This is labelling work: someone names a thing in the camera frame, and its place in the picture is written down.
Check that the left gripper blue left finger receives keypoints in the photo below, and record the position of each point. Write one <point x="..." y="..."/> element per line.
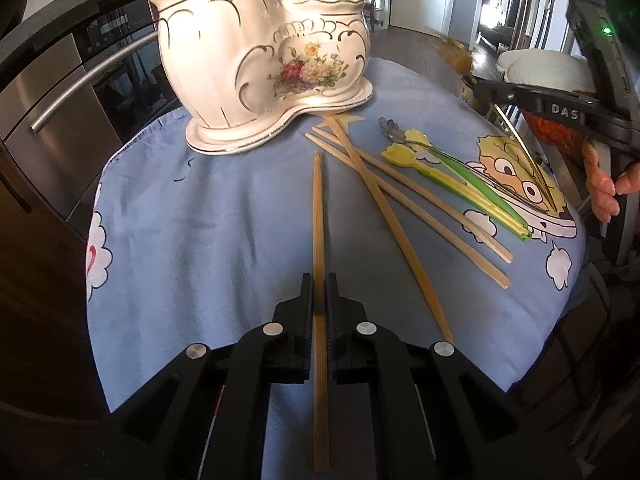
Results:
<point x="292" y="357"/>

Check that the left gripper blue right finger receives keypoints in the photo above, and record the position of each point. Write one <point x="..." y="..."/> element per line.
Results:
<point x="345" y="362"/>

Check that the yellow green tulip pick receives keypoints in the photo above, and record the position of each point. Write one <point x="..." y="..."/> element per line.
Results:
<point x="440" y="155"/>

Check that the yellow plastic tulip pick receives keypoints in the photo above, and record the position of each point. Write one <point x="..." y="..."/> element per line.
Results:
<point x="464" y="184"/>

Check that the gold fork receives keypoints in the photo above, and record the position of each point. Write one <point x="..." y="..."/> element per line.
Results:
<point x="526" y="153"/>

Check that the person's right hand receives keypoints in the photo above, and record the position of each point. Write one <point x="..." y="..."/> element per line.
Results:
<point x="601" y="187"/>

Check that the blue cartoon tablecloth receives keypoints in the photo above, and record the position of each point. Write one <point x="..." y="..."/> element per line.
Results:
<point x="187" y="248"/>

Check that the silver spoon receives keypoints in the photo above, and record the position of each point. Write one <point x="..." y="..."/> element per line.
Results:
<point x="390" y="129"/>

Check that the white ceramic utensil holder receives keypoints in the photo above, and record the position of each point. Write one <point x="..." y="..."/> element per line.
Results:
<point x="244" y="69"/>

